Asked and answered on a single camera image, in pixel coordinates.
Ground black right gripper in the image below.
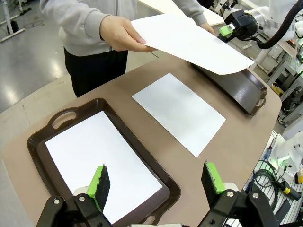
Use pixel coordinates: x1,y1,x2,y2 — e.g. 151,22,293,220
218,9,260,42

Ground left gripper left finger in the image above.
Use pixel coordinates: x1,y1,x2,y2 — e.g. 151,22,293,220
36,164,112,227

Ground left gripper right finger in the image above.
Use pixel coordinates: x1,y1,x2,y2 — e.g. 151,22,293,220
197,160,280,227

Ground white A4 paper sheet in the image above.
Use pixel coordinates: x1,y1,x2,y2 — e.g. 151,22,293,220
130,13,255,76
45,110,163,225

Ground white A4 paper stack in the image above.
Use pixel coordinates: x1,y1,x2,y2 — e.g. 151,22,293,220
131,72,227,158

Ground person's right forearm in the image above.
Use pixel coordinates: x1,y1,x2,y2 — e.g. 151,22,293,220
47,7,112,48

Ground person's left forearm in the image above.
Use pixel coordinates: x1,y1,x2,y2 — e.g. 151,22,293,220
171,0,208,26

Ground person's left hand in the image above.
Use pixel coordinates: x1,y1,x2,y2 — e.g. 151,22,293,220
199,21,216,36

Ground person's right hand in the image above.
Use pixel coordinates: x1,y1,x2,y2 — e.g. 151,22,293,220
99,15,157,53

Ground white table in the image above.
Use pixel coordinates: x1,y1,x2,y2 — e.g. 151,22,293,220
137,0,225,26

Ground black yellow handheld device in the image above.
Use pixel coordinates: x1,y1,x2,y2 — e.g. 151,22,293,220
274,181,303,201

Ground person in grey hoodie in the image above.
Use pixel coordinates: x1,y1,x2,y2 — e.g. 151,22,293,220
39,0,208,98

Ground brown plastic handled tray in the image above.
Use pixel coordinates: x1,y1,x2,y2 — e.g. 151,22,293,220
190,61,268,116
26,97,182,227

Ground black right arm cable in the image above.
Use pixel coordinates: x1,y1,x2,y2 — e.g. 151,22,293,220
257,0,303,50

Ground coiled black cable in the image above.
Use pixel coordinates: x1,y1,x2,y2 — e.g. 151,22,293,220
251,159,287,210

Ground aluminium frame rack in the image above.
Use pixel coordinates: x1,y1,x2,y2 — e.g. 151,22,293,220
267,47,303,127

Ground white desk frame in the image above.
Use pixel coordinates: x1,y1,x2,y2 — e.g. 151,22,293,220
0,0,26,44

